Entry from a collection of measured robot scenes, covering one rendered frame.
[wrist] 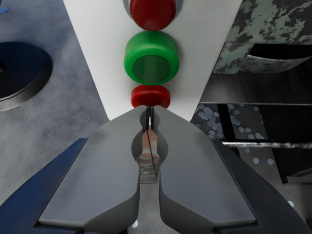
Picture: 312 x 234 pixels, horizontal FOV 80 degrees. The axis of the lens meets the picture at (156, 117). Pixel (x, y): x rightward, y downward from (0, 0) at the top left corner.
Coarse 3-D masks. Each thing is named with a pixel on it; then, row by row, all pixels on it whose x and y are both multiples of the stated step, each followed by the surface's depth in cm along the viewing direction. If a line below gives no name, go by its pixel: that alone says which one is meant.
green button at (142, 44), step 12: (144, 36) 9; (156, 36) 8; (168, 36) 9; (132, 48) 8; (144, 48) 8; (156, 48) 8; (168, 48) 8; (132, 60) 9; (168, 60) 9; (132, 72) 10; (144, 84) 10; (156, 84) 10
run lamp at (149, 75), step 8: (144, 56) 9; (152, 56) 8; (136, 64) 9; (144, 64) 9; (152, 64) 9; (160, 64) 9; (168, 64) 9; (136, 72) 9; (144, 72) 9; (152, 72) 9; (160, 72) 9; (168, 72) 9; (144, 80) 10; (152, 80) 10; (160, 80) 10
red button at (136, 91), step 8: (136, 88) 12; (144, 88) 12; (152, 88) 12; (160, 88) 12; (136, 96) 12; (144, 96) 12; (152, 96) 12; (160, 96) 12; (168, 96) 13; (136, 104) 13; (144, 104) 13; (152, 104) 13; (160, 104) 13; (168, 104) 13
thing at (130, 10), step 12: (132, 0) 7; (144, 0) 7; (156, 0) 7; (168, 0) 7; (180, 0) 7; (132, 12) 7; (144, 12) 7; (156, 12) 7; (168, 12) 7; (144, 24) 7; (156, 24) 7; (168, 24) 7
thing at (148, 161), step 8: (144, 136) 32; (152, 136) 33; (144, 144) 36; (152, 144) 36; (144, 152) 40; (152, 152) 40; (136, 160) 63; (144, 160) 45; (152, 160) 45; (144, 168) 52; (152, 168) 52; (144, 176) 60; (152, 176) 60
